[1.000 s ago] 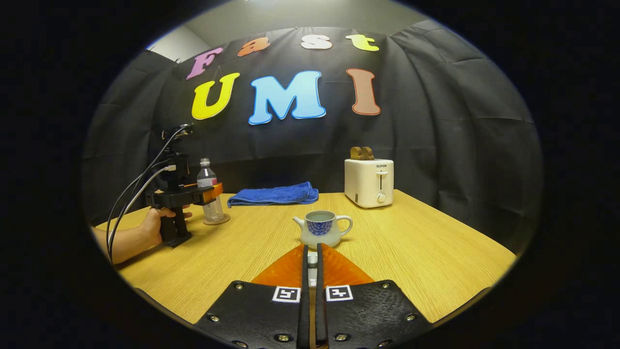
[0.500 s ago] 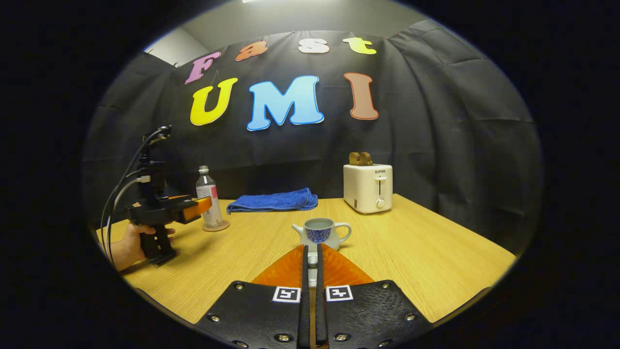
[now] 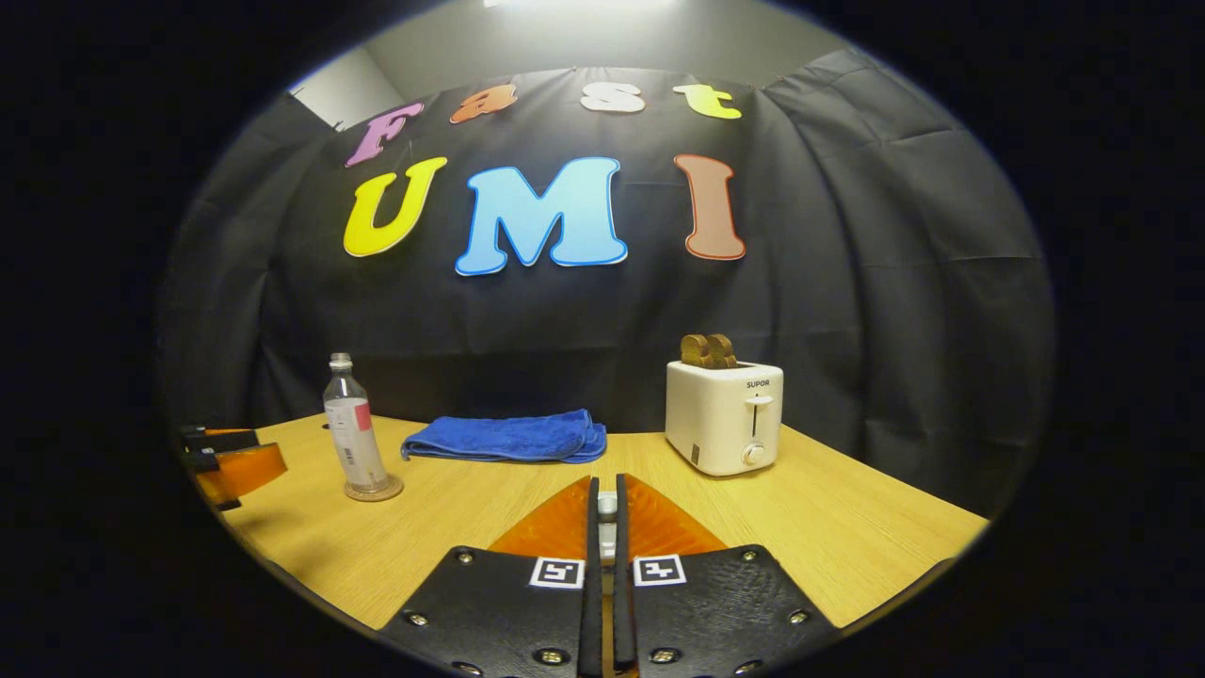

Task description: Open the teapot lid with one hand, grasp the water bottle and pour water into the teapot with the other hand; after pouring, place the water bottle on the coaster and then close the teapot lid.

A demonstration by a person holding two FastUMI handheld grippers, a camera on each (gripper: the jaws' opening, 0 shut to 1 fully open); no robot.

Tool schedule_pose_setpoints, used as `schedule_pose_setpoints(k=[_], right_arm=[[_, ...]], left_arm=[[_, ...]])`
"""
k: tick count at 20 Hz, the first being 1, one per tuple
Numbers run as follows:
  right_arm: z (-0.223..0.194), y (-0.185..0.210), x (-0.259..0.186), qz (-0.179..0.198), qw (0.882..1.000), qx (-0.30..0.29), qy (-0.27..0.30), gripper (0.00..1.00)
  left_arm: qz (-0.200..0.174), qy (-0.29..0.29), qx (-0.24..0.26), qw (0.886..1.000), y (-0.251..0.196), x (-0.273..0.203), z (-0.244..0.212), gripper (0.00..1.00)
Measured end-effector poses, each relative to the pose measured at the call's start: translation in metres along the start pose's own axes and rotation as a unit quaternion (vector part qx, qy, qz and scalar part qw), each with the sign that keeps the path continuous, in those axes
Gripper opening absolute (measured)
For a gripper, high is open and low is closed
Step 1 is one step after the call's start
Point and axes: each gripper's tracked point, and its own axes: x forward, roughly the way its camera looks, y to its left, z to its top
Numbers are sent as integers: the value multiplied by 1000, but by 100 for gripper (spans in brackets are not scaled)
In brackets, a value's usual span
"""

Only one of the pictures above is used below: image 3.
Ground white toaster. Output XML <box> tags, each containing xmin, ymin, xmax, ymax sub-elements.
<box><xmin>665</xmin><ymin>361</ymin><xmax>784</xmax><ymax>477</ymax></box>

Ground round beige coaster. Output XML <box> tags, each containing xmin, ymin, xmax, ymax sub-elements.
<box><xmin>344</xmin><ymin>474</ymin><xmax>405</xmax><ymax>503</ymax></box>

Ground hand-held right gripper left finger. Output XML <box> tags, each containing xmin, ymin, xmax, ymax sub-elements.
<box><xmin>377</xmin><ymin>476</ymin><xmax>603</xmax><ymax>678</ymax></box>

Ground clear plastic water bottle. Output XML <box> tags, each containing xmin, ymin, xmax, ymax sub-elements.
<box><xmin>323</xmin><ymin>353</ymin><xmax>390</xmax><ymax>492</ymax></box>

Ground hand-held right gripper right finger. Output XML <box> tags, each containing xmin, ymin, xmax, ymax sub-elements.
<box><xmin>614</xmin><ymin>474</ymin><xmax>839</xmax><ymax>678</ymax></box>

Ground ceiling light panel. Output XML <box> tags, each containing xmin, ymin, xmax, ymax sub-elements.
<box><xmin>485</xmin><ymin>0</ymin><xmax>679</xmax><ymax>10</ymax></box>

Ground blue folded towel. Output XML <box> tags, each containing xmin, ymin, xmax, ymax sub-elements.
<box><xmin>401</xmin><ymin>409</ymin><xmax>608</xmax><ymax>464</ymax></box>

